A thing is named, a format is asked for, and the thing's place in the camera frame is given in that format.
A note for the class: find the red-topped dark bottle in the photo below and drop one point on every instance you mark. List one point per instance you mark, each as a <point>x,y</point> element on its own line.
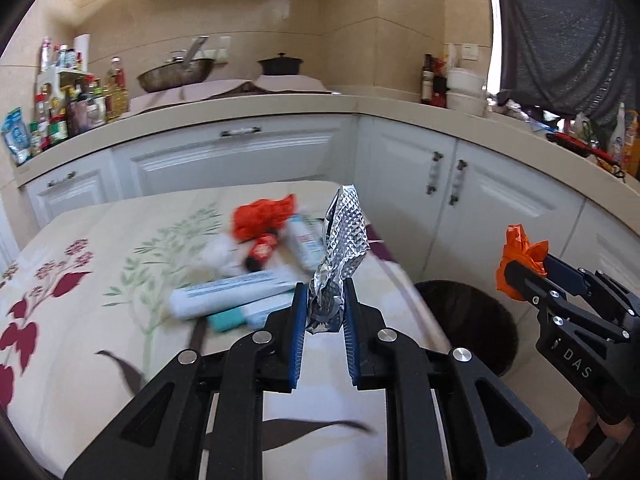
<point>440,90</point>

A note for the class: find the person's right hand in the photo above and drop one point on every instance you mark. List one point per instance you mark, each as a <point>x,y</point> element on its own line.
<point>581,425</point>

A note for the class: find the dark wine bottle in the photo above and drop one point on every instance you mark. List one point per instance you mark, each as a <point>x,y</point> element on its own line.
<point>427,82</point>

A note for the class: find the row of condiment bottles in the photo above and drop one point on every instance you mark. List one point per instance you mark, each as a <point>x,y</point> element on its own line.
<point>80,110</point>

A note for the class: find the blue snack bag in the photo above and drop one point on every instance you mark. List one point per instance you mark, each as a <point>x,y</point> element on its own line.
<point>16,135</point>

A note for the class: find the pile of colourful packets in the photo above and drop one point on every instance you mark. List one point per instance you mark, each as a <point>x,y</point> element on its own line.
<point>620,140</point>

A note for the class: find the large white tube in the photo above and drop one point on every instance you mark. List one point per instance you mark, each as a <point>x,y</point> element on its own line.
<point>225,292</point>

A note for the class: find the black cooking pot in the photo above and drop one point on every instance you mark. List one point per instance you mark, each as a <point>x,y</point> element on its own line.
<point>280,66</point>

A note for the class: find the small white tube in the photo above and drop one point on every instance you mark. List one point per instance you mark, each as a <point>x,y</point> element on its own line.
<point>305,242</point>

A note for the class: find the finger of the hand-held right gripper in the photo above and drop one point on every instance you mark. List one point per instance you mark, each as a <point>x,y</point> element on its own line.
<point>525,280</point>
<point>565,275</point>

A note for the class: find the dark grey hanging cloth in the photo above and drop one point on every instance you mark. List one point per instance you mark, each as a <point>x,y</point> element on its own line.
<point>565,35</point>

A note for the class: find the white tissue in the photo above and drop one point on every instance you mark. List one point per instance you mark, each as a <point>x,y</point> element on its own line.
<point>220,255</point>

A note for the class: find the dark round trash bin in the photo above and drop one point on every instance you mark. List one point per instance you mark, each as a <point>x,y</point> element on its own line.
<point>465,320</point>

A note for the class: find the white wall switch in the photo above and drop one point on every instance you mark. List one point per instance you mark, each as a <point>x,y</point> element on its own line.
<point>470,51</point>

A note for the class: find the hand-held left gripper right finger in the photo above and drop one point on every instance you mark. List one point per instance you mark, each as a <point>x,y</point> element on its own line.
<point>350,340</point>

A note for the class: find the silver foil wrapper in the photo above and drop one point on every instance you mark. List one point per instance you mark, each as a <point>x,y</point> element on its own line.
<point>340,240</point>

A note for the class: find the beige stove cover cloth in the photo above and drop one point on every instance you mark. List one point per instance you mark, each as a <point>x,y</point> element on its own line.
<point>200,92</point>

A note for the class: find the floral tablecloth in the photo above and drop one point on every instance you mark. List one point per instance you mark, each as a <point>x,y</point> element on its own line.
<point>100,320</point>

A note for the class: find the white wall outlet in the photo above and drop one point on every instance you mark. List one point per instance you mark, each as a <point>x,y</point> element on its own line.
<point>220,52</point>

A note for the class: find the red label bottle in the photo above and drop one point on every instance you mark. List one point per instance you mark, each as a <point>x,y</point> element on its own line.
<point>262,252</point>

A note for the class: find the orange plastic scrap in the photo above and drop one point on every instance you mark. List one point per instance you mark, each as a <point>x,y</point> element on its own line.
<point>520,247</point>

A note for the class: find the white kitchen cabinets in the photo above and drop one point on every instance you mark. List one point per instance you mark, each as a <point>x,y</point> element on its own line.
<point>250,160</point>

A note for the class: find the teal-capped white tube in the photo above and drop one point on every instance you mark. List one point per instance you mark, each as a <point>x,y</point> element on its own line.
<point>225,320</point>

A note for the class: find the white lidded container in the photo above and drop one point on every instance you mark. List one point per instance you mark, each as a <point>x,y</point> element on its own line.
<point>465,80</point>
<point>467,104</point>

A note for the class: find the paper towel roll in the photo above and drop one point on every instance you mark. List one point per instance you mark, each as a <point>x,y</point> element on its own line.
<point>82,52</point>

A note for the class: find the metal wok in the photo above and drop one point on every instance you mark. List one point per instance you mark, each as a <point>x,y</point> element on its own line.
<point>175,77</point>

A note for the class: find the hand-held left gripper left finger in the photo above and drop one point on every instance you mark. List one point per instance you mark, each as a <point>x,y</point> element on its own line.
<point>299,330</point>

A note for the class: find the metal spatula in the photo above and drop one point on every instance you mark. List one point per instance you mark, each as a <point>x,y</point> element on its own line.
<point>195,50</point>

